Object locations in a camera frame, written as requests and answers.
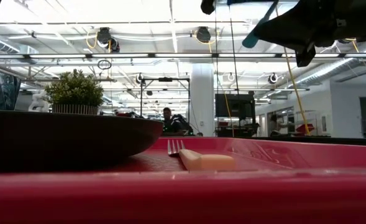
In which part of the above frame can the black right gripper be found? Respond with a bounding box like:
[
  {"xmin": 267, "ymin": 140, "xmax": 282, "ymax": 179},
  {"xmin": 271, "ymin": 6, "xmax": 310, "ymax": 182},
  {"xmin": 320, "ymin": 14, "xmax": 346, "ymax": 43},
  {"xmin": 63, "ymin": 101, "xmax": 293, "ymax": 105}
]
[{"xmin": 252, "ymin": 0, "xmax": 366, "ymax": 68}]

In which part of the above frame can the spoon with blue handle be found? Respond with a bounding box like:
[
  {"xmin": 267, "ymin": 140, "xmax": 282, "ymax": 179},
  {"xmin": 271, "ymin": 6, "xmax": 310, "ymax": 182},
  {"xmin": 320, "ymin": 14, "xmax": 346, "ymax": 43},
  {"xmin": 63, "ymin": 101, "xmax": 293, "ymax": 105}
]
[{"xmin": 242, "ymin": 0, "xmax": 280, "ymax": 49}]

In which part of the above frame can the fork with cream handle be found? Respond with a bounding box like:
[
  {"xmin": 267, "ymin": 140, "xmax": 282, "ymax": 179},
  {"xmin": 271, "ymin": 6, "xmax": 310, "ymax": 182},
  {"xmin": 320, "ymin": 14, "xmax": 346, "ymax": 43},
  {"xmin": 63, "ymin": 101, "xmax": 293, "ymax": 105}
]
[{"xmin": 167, "ymin": 139, "xmax": 237, "ymax": 172}]

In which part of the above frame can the red plastic tray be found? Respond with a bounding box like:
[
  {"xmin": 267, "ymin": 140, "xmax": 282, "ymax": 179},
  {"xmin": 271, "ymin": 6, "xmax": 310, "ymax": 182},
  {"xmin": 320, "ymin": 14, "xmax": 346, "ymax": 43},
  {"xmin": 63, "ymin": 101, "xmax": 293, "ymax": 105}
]
[{"xmin": 0, "ymin": 136, "xmax": 366, "ymax": 224}]

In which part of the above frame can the black round plate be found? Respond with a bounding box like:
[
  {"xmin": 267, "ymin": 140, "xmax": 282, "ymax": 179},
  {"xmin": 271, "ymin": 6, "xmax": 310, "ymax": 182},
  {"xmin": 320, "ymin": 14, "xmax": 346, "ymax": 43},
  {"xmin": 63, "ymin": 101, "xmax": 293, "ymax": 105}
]
[{"xmin": 0, "ymin": 109, "xmax": 165, "ymax": 174}]

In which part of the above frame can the dark translucent cup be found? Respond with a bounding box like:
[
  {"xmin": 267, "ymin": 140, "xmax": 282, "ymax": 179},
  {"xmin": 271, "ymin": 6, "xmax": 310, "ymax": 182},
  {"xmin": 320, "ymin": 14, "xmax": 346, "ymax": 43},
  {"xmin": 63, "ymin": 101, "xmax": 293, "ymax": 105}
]
[{"xmin": 0, "ymin": 68, "xmax": 22, "ymax": 111}]

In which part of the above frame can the person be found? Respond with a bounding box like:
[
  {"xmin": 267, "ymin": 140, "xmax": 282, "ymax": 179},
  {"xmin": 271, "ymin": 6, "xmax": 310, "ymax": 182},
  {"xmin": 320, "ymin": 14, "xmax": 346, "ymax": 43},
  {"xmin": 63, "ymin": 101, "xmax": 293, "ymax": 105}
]
[
  {"xmin": 268, "ymin": 114, "xmax": 285, "ymax": 137},
  {"xmin": 162, "ymin": 107, "xmax": 186, "ymax": 137}
]

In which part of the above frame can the red storage bin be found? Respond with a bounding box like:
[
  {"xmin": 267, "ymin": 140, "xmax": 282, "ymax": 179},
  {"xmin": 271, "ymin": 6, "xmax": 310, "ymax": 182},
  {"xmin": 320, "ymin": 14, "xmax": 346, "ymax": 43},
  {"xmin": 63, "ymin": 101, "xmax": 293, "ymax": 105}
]
[{"xmin": 296, "ymin": 123, "xmax": 316, "ymax": 133}]

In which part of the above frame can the green plant in striped pot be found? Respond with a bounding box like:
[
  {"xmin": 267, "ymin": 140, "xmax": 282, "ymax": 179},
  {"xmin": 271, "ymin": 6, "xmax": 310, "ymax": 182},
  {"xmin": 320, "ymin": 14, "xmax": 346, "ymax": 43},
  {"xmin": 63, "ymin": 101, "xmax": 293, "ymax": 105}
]
[{"xmin": 45, "ymin": 68, "xmax": 104, "ymax": 116}]

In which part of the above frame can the white robot figure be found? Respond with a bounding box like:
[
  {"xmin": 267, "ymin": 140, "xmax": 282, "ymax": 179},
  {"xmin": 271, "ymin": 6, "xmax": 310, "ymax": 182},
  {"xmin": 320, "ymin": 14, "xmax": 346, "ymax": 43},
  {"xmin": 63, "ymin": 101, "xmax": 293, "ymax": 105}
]
[{"xmin": 28, "ymin": 90, "xmax": 51, "ymax": 113}]

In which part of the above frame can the yellow hanging cable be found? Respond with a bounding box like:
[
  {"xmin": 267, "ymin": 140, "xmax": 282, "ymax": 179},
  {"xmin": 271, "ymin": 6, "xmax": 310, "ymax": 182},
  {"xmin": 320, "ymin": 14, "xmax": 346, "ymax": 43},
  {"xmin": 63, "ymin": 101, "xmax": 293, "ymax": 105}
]
[{"xmin": 282, "ymin": 46, "xmax": 311, "ymax": 136}]

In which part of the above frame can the black ceiling cable reel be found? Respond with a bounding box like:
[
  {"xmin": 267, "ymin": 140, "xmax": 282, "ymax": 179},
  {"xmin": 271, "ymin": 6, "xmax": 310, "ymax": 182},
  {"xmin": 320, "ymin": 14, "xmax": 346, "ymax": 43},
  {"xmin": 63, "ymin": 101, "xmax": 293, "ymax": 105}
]
[
  {"xmin": 195, "ymin": 26, "xmax": 213, "ymax": 45},
  {"xmin": 95, "ymin": 27, "xmax": 121, "ymax": 54}
]

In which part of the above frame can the black station frame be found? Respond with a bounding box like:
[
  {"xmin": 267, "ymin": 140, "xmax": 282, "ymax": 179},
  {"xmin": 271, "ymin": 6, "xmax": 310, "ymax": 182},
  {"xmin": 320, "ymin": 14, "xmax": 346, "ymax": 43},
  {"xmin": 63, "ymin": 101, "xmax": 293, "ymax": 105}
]
[{"xmin": 139, "ymin": 77, "xmax": 191, "ymax": 136}]

